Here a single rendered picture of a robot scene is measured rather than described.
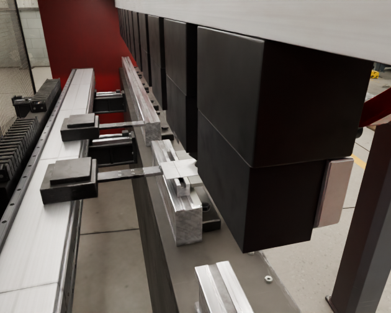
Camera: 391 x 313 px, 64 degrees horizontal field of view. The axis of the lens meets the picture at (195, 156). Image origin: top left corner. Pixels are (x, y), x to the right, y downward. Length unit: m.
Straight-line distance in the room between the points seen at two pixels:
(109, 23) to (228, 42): 2.59
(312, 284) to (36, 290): 1.59
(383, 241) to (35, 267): 1.27
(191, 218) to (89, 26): 2.32
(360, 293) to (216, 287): 1.20
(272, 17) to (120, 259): 1.90
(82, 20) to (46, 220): 2.29
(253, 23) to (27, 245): 0.53
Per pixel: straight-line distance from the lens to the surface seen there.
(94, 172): 0.73
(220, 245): 0.73
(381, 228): 1.45
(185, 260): 0.70
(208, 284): 0.53
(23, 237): 0.66
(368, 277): 1.62
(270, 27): 0.19
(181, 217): 0.68
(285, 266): 2.00
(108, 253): 2.07
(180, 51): 0.42
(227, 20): 0.25
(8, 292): 0.56
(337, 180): 0.27
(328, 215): 0.28
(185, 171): 0.75
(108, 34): 2.84
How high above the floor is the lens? 1.36
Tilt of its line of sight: 26 degrees down
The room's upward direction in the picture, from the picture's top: straight up
